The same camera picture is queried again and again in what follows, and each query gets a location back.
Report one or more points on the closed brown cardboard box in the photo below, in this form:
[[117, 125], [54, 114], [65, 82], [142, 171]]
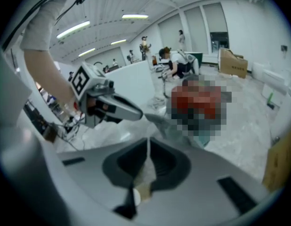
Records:
[[280, 166]]

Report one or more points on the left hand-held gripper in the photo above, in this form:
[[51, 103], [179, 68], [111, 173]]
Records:
[[89, 83]]

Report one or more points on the ceiling light strip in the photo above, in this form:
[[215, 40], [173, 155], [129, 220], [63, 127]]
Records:
[[135, 16], [118, 42], [73, 29], [86, 52]]

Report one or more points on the person's left forearm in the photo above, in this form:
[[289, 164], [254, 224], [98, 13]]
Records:
[[49, 74]]

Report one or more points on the red vacuum cleaner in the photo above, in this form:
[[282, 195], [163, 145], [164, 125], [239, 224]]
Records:
[[197, 102]]

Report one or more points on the black wall fixture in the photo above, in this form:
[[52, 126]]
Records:
[[284, 49]]

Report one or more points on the person's light grey shirt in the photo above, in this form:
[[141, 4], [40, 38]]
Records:
[[42, 27]]

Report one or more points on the white bathtub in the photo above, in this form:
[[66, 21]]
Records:
[[131, 81]]

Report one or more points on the open brown cardboard box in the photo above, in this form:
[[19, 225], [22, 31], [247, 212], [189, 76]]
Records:
[[232, 65]]

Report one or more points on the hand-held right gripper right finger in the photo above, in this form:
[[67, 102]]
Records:
[[206, 185]]

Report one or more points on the small brown box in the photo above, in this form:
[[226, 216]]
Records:
[[50, 133]]

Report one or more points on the window with roller blind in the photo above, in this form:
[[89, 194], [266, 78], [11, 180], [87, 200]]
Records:
[[216, 20], [169, 34], [195, 29]]

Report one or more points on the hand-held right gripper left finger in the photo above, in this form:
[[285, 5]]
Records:
[[89, 185]]

